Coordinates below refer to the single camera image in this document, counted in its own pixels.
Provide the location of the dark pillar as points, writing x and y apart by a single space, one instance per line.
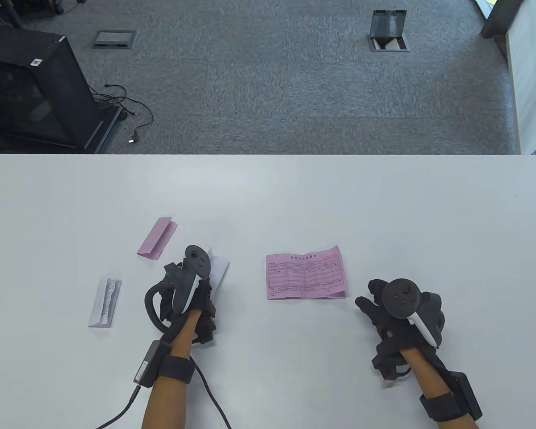
500 20

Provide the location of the pink invoice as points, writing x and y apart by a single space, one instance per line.
306 272
157 237

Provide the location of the person's left hand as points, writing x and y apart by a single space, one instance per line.
205 308

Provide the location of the gray hand controller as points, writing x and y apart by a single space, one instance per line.
402 297
196 261

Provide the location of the gray right hand controller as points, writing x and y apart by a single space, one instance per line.
402 297

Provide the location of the white partition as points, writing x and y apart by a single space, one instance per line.
533 80

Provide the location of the open gray floor box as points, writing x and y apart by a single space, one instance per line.
388 31

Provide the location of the gray left hand controller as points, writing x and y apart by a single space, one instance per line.
196 261

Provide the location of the person's right forearm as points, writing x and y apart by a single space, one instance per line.
422 371

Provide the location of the person's right hand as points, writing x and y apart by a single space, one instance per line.
384 326

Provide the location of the person's left forearm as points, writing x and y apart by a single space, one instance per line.
167 402

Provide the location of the white invoice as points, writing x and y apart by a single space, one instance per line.
219 268
103 304

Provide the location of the black furniture leg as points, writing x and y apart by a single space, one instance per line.
11 11

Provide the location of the closed gray floor box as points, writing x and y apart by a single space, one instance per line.
115 38

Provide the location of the black cabinet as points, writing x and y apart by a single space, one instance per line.
31 89

